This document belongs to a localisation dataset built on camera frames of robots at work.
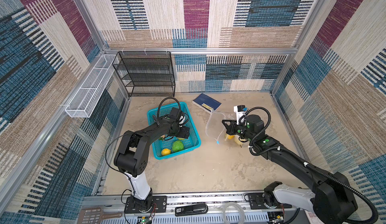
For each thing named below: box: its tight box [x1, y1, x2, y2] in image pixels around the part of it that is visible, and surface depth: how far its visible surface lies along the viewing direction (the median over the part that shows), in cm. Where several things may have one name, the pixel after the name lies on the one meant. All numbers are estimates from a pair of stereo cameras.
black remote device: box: [174, 202, 209, 217], surface depth 71 cm
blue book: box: [191, 92, 222, 114], surface depth 114 cm
